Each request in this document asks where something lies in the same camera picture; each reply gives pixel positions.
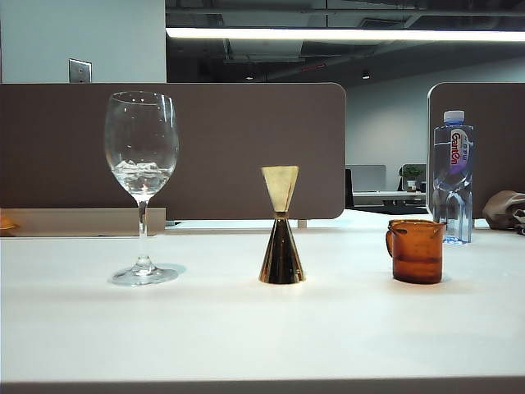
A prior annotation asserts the narrow brown desk partition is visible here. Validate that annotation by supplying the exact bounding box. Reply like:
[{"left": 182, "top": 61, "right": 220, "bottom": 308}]
[{"left": 426, "top": 81, "right": 525, "bottom": 221}]

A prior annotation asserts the metal wall switch plate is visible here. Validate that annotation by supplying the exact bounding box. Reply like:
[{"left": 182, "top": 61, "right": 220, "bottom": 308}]
[{"left": 67, "top": 58, "right": 93, "bottom": 85}]

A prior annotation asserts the green potted plant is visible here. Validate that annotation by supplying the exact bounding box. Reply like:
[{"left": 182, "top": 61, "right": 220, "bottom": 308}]
[{"left": 399, "top": 164, "right": 427, "bottom": 193}]

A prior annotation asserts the wide brown desk partition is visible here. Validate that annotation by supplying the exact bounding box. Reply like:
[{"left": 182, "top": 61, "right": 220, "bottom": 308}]
[{"left": 0, "top": 82, "right": 347, "bottom": 222}]

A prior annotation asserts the clear wine glass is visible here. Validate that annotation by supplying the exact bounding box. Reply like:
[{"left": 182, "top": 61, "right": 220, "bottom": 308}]
[{"left": 103, "top": 90, "right": 180, "bottom": 287}]

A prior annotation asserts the beige cloth bag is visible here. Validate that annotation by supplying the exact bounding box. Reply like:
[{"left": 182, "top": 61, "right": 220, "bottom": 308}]
[{"left": 482, "top": 190, "right": 525, "bottom": 236}]

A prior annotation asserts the clear Ganten water bottle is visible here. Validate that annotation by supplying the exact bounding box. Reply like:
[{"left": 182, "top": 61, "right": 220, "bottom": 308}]
[{"left": 430, "top": 109, "right": 476, "bottom": 245}]

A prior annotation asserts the small amber measuring cup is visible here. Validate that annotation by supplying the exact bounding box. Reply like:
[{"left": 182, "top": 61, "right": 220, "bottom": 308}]
[{"left": 384, "top": 218, "right": 446, "bottom": 285}]

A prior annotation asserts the grey background desk screen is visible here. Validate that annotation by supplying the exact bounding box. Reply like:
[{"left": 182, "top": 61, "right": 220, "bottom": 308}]
[{"left": 345, "top": 164, "right": 387, "bottom": 194}]

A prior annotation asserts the long ceiling light strip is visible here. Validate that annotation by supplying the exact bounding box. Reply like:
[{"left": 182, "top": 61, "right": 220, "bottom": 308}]
[{"left": 165, "top": 26, "right": 525, "bottom": 43}]

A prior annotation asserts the gold double-cone jigger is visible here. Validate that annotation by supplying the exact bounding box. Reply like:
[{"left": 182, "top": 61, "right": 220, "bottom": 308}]
[{"left": 258, "top": 165, "right": 307, "bottom": 285}]

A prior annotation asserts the white background desk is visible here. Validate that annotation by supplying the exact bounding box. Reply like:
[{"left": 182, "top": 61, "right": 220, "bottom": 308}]
[{"left": 352, "top": 190, "right": 427, "bottom": 208}]

